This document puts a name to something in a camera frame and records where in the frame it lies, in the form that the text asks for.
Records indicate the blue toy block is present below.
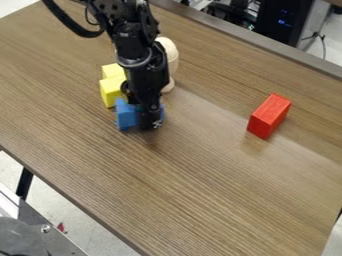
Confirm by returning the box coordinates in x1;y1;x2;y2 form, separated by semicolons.
114;97;167;132

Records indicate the black computer tower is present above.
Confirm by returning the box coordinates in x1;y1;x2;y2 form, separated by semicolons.
253;0;316;48

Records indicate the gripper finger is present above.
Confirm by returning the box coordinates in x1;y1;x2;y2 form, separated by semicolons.
138;99;165;131

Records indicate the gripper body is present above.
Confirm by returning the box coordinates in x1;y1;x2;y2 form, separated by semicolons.
116;46;171;106

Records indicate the cream rounded wooden block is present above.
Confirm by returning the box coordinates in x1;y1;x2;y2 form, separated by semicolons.
152;36;182;95

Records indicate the red rectangular block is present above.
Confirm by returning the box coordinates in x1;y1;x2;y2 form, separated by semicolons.
245;93;294;141

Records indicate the yellow arch block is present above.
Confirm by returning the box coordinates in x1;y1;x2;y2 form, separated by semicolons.
97;62;131;110

